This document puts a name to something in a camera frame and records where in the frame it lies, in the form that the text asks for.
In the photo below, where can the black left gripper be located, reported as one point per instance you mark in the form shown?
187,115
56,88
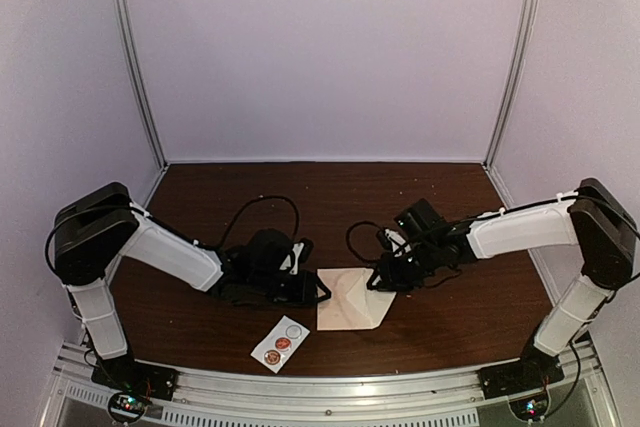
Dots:
305,291

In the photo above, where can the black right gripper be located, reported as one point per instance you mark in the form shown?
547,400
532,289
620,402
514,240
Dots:
391,280

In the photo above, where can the cream envelope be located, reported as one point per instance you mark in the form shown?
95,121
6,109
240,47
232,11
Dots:
352,305

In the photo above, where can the sticker sheet with seals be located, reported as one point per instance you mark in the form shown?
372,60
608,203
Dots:
280,344

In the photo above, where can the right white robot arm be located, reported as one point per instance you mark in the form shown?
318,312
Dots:
589,217

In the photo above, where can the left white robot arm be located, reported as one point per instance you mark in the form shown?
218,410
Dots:
89,235

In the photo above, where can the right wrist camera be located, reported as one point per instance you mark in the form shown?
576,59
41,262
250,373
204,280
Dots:
393,242

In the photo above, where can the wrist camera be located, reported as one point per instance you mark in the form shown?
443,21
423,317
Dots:
297,257
393,242

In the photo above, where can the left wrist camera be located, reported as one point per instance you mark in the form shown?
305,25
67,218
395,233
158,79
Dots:
297,257

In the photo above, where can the front aluminium rail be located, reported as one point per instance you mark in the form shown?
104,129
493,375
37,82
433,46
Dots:
451,397

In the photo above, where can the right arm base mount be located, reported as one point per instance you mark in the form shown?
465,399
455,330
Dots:
524,381

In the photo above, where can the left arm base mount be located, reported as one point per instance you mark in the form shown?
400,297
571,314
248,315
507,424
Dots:
135,385

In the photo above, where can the right aluminium frame post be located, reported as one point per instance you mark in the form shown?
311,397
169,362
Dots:
524,31

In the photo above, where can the aluminium frame post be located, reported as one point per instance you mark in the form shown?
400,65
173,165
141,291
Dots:
524,31
136,78

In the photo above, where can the left aluminium frame post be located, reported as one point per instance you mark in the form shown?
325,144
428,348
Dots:
136,78

